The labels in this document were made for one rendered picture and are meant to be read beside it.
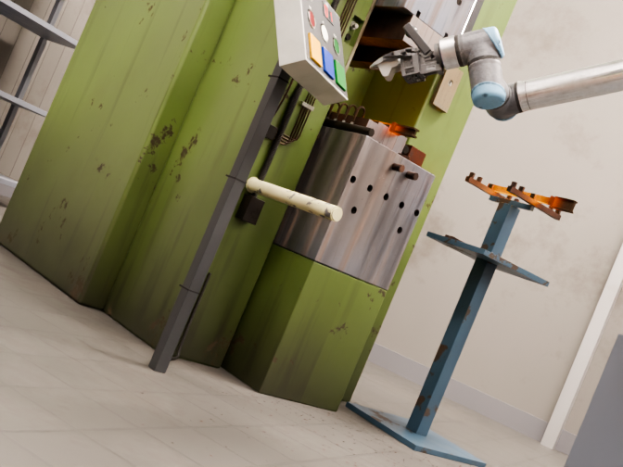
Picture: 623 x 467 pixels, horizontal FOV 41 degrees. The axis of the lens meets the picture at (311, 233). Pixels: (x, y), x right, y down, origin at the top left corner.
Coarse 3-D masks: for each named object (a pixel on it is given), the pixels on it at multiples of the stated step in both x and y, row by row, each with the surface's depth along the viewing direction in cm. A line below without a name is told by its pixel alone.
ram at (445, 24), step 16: (384, 0) 287; (400, 0) 280; (416, 0) 281; (432, 0) 285; (448, 0) 290; (464, 0) 295; (416, 16) 284; (432, 16) 287; (448, 16) 292; (464, 16) 296; (448, 32) 293
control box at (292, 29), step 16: (288, 0) 228; (304, 0) 229; (320, 0) 243; (288, 16) 227; (304, 16) 227; (320, 16) 240; (336, 16) 256; (288, 32) 226; (304, 32) 225; (320, 32) 238; (336, 32) 253; (288, 48) 225; (304, 48) 223; (288, 64) 224; (304, 64) 225; (304, 80) 235; (320, 80) 236; (320, 96) 248; (336, 96) 249
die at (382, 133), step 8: (328, 112) 297; (336, 112) 294; (360, 120) 284; (368, 120) 281; (376, 128) 284; (384, 128) 286; (376, 136) 284; (384, 136) 287; (392, 136) 289; (400, 136) 291; (384, 144) 287; (392, 144) 290; (400, 144) 292; (400, 152) 293
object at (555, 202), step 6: (498, 186) 321; (498, 192) 323; (504, 192) 318; (540, 198) 304; (546, 198) 302; (552, 198) 299; (558, 198) 299; (564, 198) 297; (546, 204) 305; (552, 204) 300; (558, 204) 298; (564, 204) 297; (570, 204) 295; (564, 210) 296; (570, 210) 294
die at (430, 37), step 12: (372, 12) 297; (372, 24) 295; (384, 24) 290; (396, 24) 286; (420, 24) 284; (372, 36) 293; (384, 36) 288; (396, 36) 284; (432, 36) 289; (396, 48) 294; (432, 48) 291
